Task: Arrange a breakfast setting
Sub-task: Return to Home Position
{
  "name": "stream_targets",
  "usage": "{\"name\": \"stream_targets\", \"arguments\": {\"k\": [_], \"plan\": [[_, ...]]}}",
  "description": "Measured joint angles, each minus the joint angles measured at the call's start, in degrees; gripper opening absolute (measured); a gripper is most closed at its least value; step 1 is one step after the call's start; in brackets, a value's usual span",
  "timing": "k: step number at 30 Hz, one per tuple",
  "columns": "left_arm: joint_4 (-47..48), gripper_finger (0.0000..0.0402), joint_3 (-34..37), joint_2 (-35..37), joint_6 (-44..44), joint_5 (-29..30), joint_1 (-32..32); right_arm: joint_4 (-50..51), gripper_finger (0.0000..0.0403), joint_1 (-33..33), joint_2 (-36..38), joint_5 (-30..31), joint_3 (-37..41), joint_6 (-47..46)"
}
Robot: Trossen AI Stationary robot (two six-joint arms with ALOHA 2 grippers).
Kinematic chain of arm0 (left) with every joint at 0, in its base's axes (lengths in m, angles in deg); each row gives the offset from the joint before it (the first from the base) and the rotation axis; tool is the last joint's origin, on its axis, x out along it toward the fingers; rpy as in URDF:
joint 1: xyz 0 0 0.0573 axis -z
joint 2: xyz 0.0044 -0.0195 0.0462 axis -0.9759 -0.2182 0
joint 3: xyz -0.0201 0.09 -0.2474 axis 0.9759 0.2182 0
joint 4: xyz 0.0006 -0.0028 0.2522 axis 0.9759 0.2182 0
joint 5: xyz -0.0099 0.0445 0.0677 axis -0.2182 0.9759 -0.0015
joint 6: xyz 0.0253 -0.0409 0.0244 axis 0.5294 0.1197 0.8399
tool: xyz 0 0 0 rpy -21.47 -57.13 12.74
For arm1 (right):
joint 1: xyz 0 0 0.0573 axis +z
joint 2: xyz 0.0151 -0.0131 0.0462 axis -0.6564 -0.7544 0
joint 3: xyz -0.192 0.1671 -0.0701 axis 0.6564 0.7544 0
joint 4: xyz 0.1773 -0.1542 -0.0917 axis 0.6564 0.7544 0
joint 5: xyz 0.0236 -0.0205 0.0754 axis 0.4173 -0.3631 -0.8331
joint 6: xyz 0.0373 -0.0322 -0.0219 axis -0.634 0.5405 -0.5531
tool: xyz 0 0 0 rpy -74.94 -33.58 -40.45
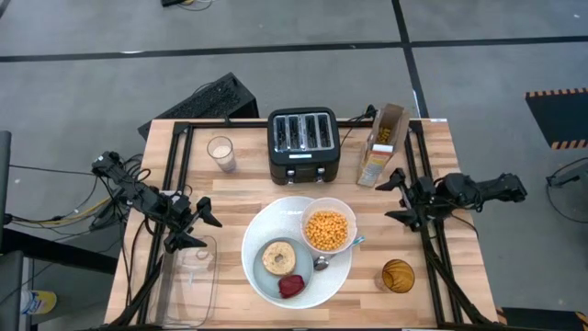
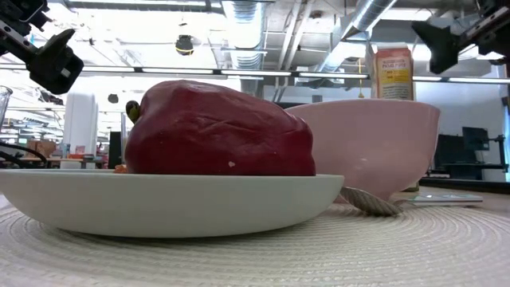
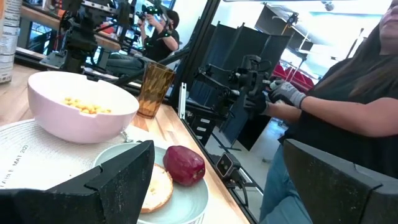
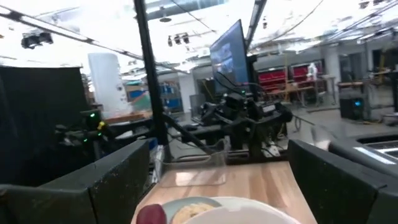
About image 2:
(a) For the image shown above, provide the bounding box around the black ceiling dome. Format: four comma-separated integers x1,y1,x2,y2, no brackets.
175,34,195,56

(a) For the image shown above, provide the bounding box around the bundle of cables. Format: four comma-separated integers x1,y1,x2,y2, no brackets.
0,141,49,169

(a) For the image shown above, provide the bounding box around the red bell pepper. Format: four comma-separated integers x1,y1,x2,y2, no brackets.
124,79,317,177

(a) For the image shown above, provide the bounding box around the turquoise white utensil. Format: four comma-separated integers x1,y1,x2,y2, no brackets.
402,193,484,208

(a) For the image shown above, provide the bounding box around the pale blue plate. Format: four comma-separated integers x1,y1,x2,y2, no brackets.
0,169,345,239

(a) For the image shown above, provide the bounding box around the corrugated silver duct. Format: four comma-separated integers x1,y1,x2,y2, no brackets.
229,0,266,99

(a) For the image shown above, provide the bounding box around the black monitor on arm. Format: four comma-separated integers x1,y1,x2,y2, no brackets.
461,126,490,151

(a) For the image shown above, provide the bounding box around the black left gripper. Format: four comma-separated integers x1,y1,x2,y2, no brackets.
0,0,84,96

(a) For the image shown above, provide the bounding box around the ceiling light strip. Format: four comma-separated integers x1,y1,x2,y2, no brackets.
218,69,370,80

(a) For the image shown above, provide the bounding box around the white pillar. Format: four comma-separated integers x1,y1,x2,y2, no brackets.
63,92,99,169

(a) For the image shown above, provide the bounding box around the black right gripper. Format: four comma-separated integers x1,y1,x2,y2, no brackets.
411,0,510,75

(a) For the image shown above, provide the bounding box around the round white woven placemat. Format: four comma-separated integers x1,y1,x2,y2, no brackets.
0,186,510,287

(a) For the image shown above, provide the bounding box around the black desk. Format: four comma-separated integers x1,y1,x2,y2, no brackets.
433,134,510,181

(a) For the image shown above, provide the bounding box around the orange cereal box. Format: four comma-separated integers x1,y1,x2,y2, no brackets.
365,42,420,193

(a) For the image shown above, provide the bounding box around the silver round ceiling duct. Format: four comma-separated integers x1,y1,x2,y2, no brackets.
318,0,399,73

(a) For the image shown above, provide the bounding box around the pink bowl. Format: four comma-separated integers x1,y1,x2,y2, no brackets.
284,98,441,202

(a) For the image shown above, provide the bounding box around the black metal table frame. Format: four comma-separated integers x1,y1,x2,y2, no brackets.
420,177,510,195

